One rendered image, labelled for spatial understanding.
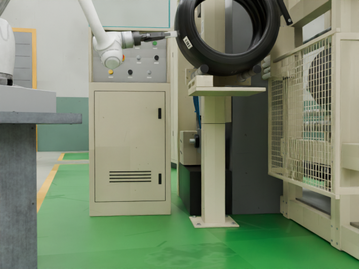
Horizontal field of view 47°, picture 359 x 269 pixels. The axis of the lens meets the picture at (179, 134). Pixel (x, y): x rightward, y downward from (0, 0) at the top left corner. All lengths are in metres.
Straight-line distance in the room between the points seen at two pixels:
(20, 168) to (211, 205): 1.29
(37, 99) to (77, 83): 9.48
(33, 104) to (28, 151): 0.19
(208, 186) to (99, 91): 0.96
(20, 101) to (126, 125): 1.32
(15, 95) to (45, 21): 9.83
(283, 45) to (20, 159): 1.66
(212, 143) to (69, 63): 8.86
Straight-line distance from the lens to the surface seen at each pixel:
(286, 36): 2.62
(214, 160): 2.53
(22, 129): 1.66
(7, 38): 1.72
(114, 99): 2.81
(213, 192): 2.55
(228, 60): 2.19
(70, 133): 11.02
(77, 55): 11.18
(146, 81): 2.87
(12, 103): 1.57
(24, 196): 1.68
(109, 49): 2.07
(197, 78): 2.15
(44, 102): 1.61
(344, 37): 1.87
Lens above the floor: 0.59
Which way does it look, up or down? 1 degrees down
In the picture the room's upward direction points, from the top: straight up
